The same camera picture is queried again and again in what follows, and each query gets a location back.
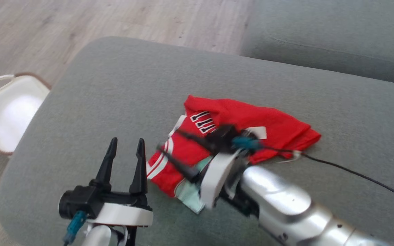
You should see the long grey sofa seat cushion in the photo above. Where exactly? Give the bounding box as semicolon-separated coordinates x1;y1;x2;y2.
240;0;394;86

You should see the teal cable connector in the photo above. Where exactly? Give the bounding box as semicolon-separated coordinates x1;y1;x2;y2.
63;210;88;243
232;136;263;151

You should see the teal left cable connector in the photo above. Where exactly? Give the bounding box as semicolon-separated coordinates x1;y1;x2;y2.
63;210;88;243

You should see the large grey sofa ottoman cushion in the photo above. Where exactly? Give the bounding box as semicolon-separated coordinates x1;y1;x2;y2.
0;36;394;246

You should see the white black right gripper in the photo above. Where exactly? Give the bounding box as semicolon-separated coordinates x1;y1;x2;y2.
157;129;244;210

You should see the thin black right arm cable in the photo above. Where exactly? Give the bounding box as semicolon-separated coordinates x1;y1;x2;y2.
261;145;394;207

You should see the white cable clip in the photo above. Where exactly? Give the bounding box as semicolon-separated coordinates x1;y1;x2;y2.
278;150;302;163

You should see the teal right cable connector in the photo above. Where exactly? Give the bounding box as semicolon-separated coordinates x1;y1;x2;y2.
232;136;263;151

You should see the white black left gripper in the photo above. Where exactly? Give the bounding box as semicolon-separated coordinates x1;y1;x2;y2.
88;137;154;246

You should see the red Bulls basketball jersey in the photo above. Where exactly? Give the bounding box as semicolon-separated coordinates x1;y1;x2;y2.
146;95;322;214

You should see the white laundry basket brown rim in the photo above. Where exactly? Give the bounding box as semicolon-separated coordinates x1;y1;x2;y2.
0;72;51;156

